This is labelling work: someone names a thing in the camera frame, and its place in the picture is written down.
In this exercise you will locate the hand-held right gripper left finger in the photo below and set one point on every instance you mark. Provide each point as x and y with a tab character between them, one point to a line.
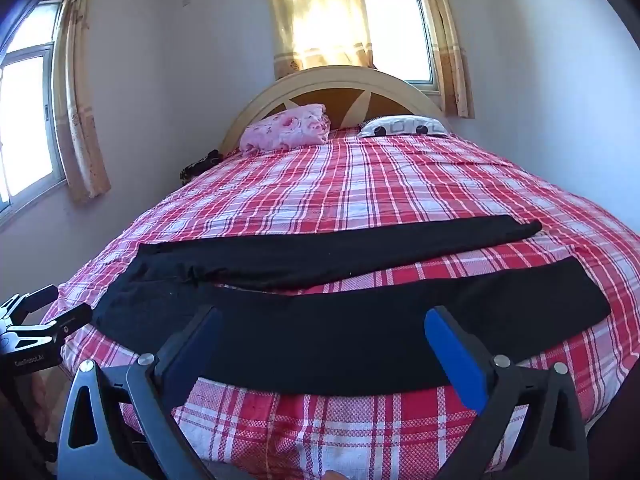
200	342

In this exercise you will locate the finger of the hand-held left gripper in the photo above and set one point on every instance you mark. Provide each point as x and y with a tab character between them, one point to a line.
35	300
50	330

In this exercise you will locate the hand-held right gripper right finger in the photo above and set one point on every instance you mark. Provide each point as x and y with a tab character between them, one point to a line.
455	355

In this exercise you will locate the black pants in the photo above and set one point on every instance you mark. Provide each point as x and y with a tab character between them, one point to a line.
350	330

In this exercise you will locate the dark bag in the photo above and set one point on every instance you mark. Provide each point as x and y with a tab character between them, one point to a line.
200	165

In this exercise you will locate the red plaid bedsheet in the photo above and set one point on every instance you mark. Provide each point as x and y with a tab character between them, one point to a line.
400	185

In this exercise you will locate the side window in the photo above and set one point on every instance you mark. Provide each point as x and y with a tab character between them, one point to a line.
25	120

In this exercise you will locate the yellow side window curtain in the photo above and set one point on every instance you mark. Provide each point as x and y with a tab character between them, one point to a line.
80	110

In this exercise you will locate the pink floral pillow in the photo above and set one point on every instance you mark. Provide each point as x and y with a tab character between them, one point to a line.
285	127

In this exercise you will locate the white patterned pillow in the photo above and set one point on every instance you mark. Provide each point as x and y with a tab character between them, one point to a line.
400	125

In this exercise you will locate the cream wooden headboard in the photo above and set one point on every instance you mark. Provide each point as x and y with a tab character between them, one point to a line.
325	77

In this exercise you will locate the yellow narrow curtain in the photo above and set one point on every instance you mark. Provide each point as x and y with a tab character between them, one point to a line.
450	50

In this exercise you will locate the window behind headboard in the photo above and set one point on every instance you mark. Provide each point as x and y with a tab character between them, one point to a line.
400	35

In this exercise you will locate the yellow sunlit curtain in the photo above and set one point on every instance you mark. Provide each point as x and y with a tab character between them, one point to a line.
320	20

